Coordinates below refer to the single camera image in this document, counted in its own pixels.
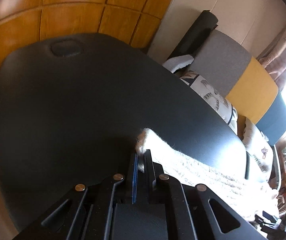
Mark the grey deer print pillow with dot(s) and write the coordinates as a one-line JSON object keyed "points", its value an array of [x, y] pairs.
{"points": [[257, 150]]}

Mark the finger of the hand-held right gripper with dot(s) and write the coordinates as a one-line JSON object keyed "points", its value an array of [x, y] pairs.
{"points": [[267, 220]]}

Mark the white triangle print pillow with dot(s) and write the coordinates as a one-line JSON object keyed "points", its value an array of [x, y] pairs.
{"points": [[213, 97]]}

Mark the grey yellow blue sofa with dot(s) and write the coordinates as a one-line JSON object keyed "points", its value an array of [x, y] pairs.
{"points": [[223, 60]]}

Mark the black padded table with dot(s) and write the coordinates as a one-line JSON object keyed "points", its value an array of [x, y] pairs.
{"points": [[83, 100]]}

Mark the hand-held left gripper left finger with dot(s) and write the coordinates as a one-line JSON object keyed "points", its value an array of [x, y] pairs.
{"points": [[134, 180]]}

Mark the beige patterned curtain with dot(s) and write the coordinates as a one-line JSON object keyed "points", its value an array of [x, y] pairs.
{"points": [[282, 50]]}

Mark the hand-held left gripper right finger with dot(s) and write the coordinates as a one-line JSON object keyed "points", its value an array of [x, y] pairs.
{"points": [[148, 177]]}

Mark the cream knitted sweater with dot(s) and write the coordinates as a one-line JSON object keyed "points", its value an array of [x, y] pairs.
{"points": [[208, 177]]}

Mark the black rolled mat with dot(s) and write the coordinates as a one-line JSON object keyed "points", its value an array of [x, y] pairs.
{"points": [[195, 35]]}

